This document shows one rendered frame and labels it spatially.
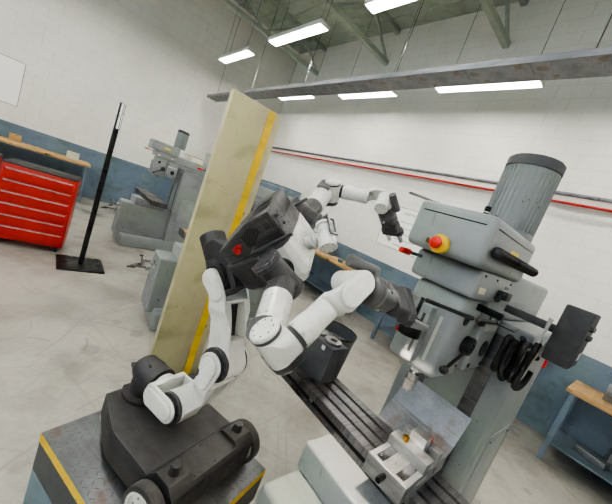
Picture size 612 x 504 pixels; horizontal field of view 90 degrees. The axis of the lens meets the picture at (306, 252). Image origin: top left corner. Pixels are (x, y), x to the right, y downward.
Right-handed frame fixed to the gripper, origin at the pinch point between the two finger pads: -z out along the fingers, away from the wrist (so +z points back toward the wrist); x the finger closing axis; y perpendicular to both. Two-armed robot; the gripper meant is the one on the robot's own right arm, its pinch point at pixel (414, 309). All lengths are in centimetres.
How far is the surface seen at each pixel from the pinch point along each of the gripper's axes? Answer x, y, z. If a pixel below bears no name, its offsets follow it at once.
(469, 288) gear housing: 10.1, -8.9, -18.6
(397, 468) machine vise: -32, 40, -25
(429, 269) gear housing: 21.3, -0.7, -13.3
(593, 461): 20, 118, -400
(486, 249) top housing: 12.7, -21.8, -10.2
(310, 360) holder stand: 16, 78, -14
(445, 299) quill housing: 12.2, 1.2, -20.2
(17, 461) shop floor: -24, 190, 92
